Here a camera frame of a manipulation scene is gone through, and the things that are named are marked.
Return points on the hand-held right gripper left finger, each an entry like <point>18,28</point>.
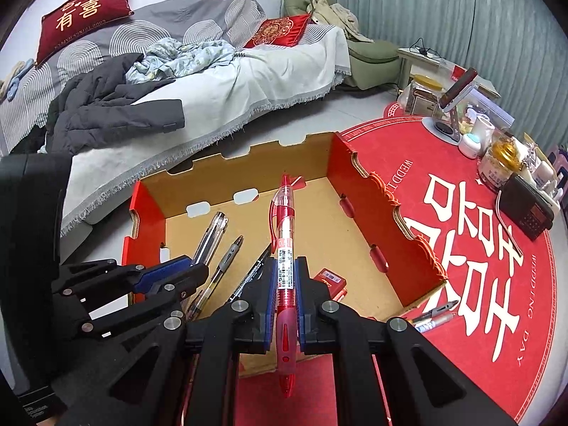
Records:
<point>267,301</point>

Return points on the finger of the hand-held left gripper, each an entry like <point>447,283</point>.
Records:
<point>164,273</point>
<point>133,315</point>

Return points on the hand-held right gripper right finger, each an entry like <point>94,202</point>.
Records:
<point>303,306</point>

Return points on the black marker pen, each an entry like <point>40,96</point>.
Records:
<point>250,273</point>

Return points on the red cigarette pack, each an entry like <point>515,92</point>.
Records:
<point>330,280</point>

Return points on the grey grip clear pen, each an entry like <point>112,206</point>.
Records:
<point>224,262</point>

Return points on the white pen with black grip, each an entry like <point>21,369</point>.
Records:
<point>213,235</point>

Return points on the red gel pen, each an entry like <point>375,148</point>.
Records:
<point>284,239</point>

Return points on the red cardboard box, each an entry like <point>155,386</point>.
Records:
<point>319,213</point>

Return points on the clear pen with black tip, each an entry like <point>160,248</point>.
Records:
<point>437,308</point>

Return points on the black jacket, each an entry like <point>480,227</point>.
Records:
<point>97,111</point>

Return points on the light blue cloth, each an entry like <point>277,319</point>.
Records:
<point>15,75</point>

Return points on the red printed tablecloth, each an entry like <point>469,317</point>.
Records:
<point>466,364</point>

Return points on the white fringed blanket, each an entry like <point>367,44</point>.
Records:
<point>248,84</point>

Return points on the blue floral cloth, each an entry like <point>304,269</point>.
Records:
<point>177,57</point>

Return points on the red pillow with gold print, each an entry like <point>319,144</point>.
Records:
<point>84,17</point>

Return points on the white round device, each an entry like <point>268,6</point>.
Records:
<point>469,146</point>

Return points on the grey patterned blanket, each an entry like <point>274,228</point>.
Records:
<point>146,31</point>

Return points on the glass jar with gold lid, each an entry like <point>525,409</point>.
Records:
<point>497,173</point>

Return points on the clear jar with brown contents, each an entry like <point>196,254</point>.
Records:
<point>421,97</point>

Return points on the black radio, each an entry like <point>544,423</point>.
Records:
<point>528,213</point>

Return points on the white cup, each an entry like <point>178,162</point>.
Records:
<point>483,131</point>

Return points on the green armchair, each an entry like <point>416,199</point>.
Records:
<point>372,57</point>

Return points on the red embroidered pillow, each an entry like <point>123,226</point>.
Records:
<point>277,31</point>

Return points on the phone on stand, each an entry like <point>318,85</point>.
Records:
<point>457,86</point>

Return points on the white side table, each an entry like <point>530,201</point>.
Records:
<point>421,60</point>

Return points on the clear plastic box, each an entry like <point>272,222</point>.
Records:
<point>492,104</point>

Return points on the beige clothes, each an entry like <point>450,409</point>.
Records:
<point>337,15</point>

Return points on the grey green curtain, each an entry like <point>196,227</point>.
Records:
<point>443,9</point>

